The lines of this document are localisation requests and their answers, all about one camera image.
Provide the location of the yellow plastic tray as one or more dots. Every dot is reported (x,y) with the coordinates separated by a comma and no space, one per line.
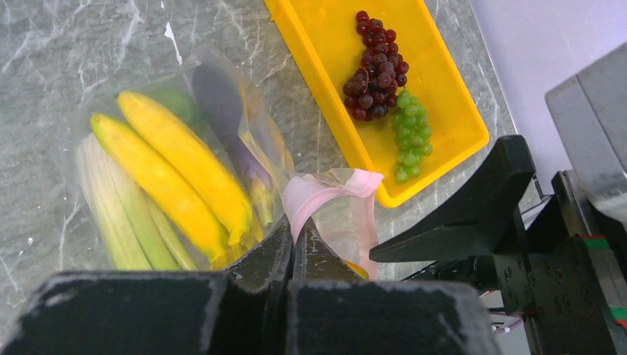
(322,38)

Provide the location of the green bumpy citrus fruit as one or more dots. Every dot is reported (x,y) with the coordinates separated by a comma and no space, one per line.
(179,103)

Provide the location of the yellow banana bunch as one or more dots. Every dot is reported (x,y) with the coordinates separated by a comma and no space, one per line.
(181,174)

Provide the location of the green grape bunch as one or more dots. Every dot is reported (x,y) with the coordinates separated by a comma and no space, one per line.
(412,136)

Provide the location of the red mango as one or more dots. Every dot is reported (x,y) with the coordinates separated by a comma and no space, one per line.
(357,269)

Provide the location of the dark purple eggplant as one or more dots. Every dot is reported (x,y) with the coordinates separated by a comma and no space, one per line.
(220,100)

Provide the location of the purple grape bunch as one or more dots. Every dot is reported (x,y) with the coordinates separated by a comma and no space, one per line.
(372,91)

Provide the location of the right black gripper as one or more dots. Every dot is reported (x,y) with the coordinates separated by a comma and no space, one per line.
(562,279)

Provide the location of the clear zip top bag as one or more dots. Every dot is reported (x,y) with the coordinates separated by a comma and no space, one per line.
(339,201)

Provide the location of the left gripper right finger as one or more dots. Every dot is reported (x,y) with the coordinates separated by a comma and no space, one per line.
(331,310)

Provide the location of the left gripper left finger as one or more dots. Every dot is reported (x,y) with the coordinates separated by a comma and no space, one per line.
(235,311)

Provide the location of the celery stalk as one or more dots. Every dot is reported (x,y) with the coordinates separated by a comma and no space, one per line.
(136,233)

